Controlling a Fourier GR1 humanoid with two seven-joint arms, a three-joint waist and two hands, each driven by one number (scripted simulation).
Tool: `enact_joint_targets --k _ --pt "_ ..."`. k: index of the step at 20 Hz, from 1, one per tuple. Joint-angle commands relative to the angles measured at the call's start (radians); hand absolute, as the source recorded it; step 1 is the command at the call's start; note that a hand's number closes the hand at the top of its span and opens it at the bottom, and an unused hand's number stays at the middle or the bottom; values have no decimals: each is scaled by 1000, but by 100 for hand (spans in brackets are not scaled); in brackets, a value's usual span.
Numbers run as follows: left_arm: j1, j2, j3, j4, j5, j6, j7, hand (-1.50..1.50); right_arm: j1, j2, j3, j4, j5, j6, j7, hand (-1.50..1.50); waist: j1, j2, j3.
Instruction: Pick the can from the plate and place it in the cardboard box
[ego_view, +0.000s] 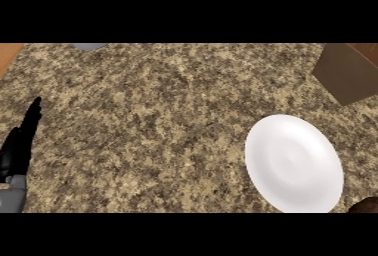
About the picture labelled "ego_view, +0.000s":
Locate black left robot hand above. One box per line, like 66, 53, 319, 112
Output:
0, 96, 44, 184

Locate white round plate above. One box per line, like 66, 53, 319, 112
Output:
244, 114, 345, 214

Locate brown cardboard box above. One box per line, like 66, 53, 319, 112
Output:
311, 42, 378, 107

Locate grey rounded object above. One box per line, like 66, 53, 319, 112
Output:
71, 42, 109, 52

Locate dark brown round object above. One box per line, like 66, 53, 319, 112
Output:
347, 196, 378, 214

